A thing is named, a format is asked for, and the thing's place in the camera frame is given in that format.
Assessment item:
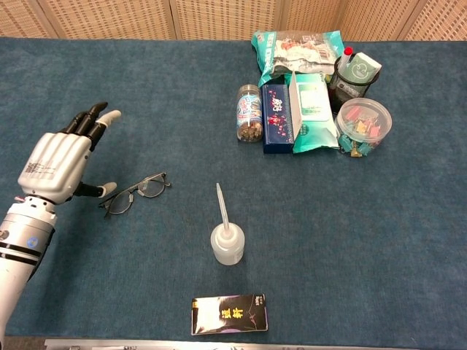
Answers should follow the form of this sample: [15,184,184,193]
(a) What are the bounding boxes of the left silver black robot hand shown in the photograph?
[17,101,123,205]

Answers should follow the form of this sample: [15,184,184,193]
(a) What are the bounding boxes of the black wire-frame eyeglasses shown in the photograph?
[98,171,172,219]

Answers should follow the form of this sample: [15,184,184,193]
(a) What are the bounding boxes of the blue felt table cover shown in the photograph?
[0,36,467,346]

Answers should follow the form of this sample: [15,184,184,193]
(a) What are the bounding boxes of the woven wicker folding screen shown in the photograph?
[0,0,467,42]

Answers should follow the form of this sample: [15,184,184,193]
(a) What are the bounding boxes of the clear squeeze bottle long nozzle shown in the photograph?
[209,182,246,266]

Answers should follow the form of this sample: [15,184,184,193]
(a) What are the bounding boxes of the clear snack jar blue label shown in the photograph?
[236,84,264,143]

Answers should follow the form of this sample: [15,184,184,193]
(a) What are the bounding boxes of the dark blue rectangular box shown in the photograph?
[261,83,296,155]

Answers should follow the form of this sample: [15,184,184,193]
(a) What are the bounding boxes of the black box gold characters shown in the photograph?
[190,293,269,336]

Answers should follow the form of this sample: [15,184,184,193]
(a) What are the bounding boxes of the teal wet wipes pack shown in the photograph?
[291,71,340,155]

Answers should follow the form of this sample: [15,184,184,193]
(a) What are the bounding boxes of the teal white snack bag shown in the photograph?
[250,29,346,88]

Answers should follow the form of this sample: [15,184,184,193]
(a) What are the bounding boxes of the black mesh pen holder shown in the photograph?
[327,54,381,114]

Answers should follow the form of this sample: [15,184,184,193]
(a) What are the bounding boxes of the red-capped white marker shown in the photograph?
[337,46,354,76]

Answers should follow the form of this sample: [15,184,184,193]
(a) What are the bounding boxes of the clear tub of binder clips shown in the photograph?
[334,97,393,158]

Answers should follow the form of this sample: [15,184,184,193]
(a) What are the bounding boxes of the green white small carton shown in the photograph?
[344,52,383,84]

